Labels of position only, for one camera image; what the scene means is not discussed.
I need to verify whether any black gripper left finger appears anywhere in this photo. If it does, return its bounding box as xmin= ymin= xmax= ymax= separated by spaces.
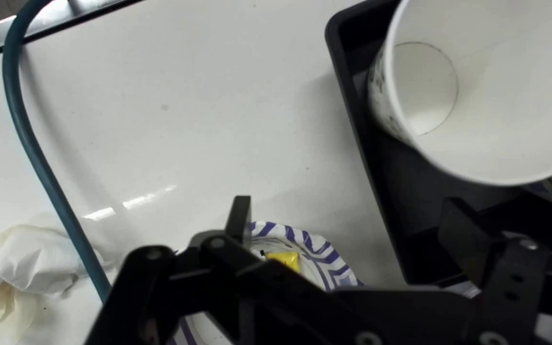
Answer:
xmin=87 ymin=193 xmax=330 ymax=345

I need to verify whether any black plastic tray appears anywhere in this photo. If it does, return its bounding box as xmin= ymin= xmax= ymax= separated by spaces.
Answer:
xmin=323 ymin=0 xmax=552 ymax=291

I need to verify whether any patterned white paper cup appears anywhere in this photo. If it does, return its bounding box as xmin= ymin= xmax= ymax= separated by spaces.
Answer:
xmin=367 ymin=0 xmax=552 ymax=188

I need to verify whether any small yellow block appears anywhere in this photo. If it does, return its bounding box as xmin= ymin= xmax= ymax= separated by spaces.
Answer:
xmin=265 ymin=247 xmax=304 ymax=272

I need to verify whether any teal cable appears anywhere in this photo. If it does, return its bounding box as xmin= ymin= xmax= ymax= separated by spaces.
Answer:
xmin=0 ymin=0 xmax=114 ymax=303

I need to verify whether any large crumpled white napkin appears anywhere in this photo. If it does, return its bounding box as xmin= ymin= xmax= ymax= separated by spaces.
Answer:
xmin=0 ymin=220 xmax=112 ymax=341

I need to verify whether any white bowl blue pattern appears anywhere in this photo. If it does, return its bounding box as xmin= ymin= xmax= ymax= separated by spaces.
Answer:
xmin=177 ymin=218 xmax=363 ymax=345

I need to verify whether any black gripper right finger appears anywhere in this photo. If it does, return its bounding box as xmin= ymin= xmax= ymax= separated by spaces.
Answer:
xmin=438 ymin=197 xmax=552 ymax=345

